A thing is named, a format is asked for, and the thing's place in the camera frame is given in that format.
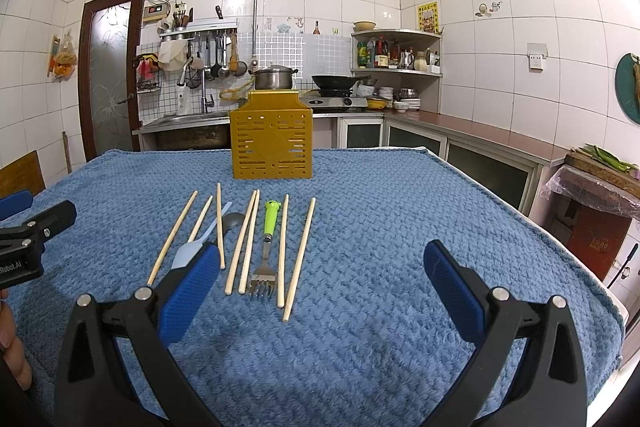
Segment wooden chopstick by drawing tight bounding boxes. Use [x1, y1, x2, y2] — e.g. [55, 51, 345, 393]
[239, 188, 260, 295]
[277, 194, 290, 309]
[188, 195, 213, 243]
[146, 190, 198, 286]
[224, 190, 259, 296]
[282, 197, 317, 322]
[216, 182, 226, 270]

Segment green handled fork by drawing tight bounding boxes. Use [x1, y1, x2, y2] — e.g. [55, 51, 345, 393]
[248, 200, 281, 298]

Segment grey spoon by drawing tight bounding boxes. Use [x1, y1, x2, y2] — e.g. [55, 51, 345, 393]
[218, 212, 245, 239]

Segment steel kitchen sink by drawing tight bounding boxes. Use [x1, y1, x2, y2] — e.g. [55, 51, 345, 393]
[137, 113, 230, 134]

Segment person's left hand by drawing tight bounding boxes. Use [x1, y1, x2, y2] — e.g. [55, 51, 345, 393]
[0, 289, 32, 390]

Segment wooden board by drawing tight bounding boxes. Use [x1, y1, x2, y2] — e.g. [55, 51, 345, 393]
[0, 150, 46, 198]

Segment hanging orange bag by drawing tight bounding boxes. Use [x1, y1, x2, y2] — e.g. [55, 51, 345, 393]
[47, 31, 78, 81]

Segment counter cabinets glass doors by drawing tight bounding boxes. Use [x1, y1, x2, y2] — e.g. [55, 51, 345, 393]
[331, 110, 564, 216]

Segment brown framed glass door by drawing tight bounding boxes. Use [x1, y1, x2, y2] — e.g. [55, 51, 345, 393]
[78, 0, 145, 160]

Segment plastic covered crate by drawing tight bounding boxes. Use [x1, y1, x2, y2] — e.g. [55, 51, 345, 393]
[539, 143, 640, 283]

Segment blue textured table cloth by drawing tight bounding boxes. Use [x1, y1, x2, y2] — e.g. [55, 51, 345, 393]
[9, 150, 624, 426]

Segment chrome faucet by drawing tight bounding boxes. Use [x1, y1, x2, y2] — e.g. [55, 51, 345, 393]
[177, 56, 215, 116]

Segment yellow perforated utensil holder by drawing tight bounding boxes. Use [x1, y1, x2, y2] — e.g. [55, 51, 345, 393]
[230, 89, 312, 180]

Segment white stacked bowls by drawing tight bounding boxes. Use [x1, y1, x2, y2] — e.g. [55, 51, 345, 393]
[376, 87, 421, 110]

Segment steel cooking pot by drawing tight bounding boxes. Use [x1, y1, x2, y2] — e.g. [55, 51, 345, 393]
[253, 65, 298, 90]

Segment green round board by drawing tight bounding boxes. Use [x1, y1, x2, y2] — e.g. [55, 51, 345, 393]
[615, 53, 640, 124]

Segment steel gas stove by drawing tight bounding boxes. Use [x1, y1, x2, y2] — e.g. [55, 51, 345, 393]
[299, 90, 368, 113]

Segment black wok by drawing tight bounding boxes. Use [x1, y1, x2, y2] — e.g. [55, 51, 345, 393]
[311, 75, 359, 91]

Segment yellow bowl on shelf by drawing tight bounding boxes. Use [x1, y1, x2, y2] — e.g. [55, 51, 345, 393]
[354, 20, 376, 32]

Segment wall utensil rack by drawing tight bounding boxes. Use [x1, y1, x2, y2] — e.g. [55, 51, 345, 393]
[157, 2, 248, 82]

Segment corner wall shelf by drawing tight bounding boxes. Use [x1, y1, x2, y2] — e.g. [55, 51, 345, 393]
[352, 27, 444, 113]

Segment white wall socket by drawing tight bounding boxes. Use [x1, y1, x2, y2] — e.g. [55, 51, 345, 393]
[527, 42, 548, 72]

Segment yellow wall poster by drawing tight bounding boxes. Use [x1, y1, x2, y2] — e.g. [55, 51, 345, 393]
[416, 1, 442, 35]

